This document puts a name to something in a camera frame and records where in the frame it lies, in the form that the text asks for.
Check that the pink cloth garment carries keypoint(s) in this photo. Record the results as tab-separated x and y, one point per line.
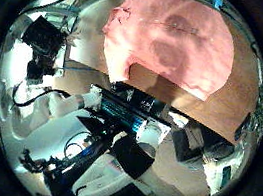
178	41

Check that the black boxy device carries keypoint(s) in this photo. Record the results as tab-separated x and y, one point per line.
44	38

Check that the black electronics box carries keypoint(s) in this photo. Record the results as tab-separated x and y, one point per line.
129	109

